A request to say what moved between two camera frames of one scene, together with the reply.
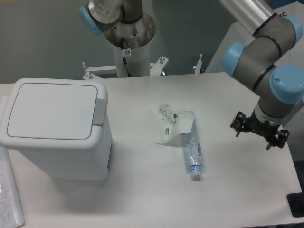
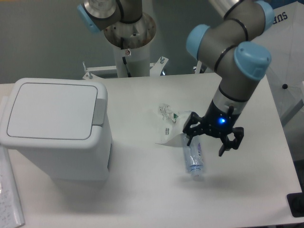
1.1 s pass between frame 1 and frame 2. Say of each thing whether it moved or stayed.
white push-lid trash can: stayed
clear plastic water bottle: stayed
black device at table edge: stayed
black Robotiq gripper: moved
